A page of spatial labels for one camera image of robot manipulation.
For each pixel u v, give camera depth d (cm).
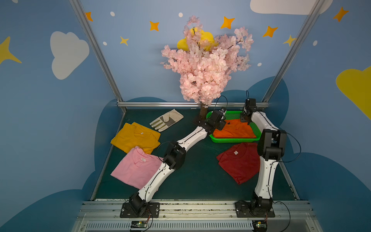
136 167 88
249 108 82
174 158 67
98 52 85
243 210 74
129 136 104
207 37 82
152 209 75
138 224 72
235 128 107
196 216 74
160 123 112
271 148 60
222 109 88
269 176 63
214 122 80
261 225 73
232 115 98
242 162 91
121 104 115
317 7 69
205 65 60
